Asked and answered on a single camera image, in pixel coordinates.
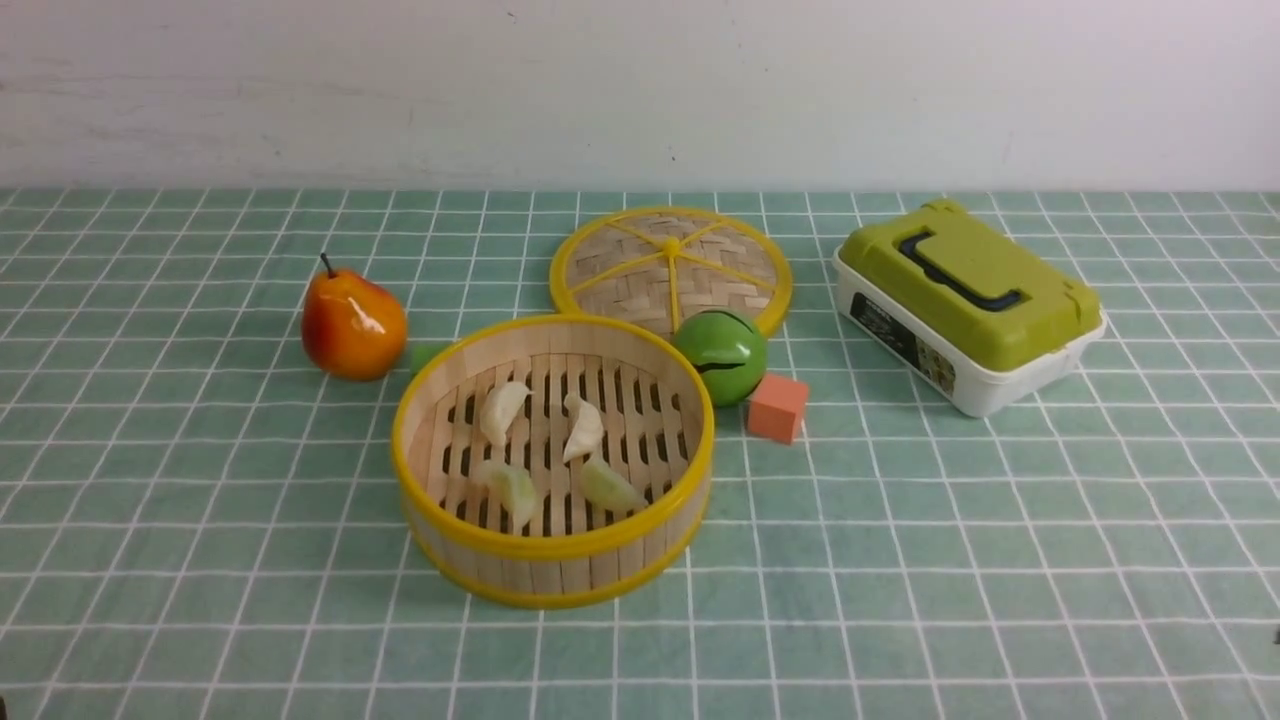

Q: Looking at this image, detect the white dumpling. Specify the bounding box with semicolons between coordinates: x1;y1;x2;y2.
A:
477;380;531;448
562;393;605;465

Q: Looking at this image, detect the green dumpling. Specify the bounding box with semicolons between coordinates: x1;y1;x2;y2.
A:
472;459;541;534
579;455;649;515

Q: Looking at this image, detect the woven bamboo steamer lid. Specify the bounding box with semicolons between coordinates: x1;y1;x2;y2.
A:
549;206;794;337

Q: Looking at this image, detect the bamboo steamer tray yellow rim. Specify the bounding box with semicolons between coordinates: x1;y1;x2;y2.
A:
390;315;716;609

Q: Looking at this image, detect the green toy ball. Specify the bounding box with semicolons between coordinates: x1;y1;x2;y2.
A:
672;307;768;407

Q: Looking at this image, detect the orange foam cube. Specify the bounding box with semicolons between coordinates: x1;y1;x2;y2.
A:
746;373;810;445

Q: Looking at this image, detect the small green cube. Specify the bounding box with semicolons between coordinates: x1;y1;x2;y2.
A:
410;341;451;377

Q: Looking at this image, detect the orange red toy pear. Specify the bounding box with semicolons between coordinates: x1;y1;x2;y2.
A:
300;252;410;382

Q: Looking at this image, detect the green lidded white lunch box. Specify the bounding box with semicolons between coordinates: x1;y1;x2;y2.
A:
832;199;1108;418

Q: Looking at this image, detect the green checkered tablecloth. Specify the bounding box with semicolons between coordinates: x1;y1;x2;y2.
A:
1;188;1279;719

